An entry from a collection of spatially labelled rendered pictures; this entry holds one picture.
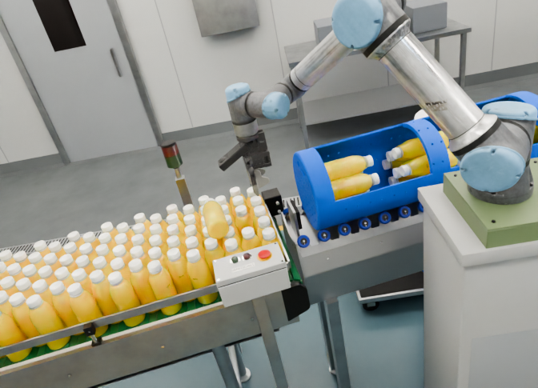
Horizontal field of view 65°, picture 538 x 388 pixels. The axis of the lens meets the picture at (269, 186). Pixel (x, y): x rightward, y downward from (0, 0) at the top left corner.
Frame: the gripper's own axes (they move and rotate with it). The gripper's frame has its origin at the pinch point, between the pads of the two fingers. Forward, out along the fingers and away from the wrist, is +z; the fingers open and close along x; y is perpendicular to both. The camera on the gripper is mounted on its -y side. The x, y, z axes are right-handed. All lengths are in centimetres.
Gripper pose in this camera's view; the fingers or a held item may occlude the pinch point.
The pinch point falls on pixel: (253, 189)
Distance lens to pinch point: 141.6
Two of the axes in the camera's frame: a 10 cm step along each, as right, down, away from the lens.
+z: 1.9, 8.5, 5.0
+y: 9.6, -2.7, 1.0
